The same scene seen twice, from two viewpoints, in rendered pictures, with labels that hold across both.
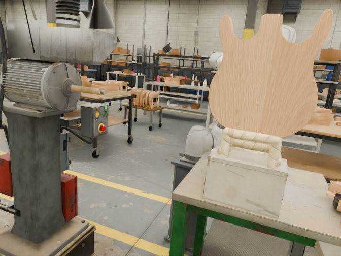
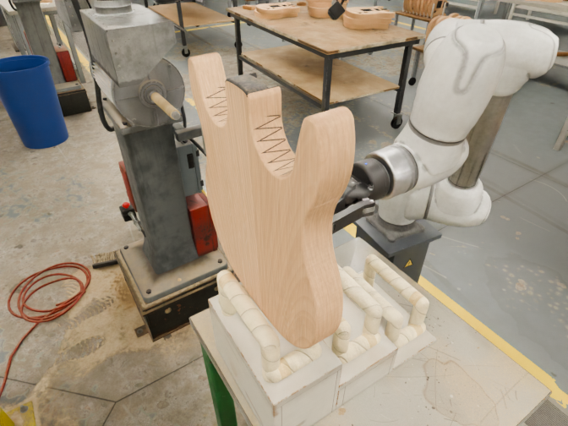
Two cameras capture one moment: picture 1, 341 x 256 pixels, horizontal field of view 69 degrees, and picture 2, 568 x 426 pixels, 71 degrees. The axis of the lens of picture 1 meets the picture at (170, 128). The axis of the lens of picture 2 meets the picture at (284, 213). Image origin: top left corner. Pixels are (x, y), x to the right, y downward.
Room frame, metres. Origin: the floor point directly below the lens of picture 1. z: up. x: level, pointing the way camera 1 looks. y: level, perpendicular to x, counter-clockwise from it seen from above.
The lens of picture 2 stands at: (0.50, -0.61, 1.75)
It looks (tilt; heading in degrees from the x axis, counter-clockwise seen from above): 37 degrees down; 36
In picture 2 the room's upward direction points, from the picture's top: straight up
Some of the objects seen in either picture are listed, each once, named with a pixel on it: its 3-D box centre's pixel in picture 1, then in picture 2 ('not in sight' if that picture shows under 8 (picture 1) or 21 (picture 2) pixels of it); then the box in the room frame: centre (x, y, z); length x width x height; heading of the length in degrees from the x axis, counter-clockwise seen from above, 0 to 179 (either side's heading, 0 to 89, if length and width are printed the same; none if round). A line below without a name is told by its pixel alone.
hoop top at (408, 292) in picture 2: not in sight; (395, 281); (1.21, -0.43, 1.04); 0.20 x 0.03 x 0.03; 69
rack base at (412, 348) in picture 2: not in sight; (374, 315); (1.16, -0.41, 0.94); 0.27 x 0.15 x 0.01; 70
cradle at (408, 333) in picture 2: not in sight; (406, 334); (1.13, -0.50, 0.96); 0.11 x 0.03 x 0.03; 160
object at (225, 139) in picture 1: (225, 144); (226, 294); (0.86, -0.20, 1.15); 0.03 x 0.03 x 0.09
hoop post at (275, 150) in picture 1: (274, 154); (270, 358); (0.80, -0.36, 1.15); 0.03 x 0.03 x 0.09
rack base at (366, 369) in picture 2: not in sight; (328, 332); (1.02, -0.35, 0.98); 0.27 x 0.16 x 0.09; 70
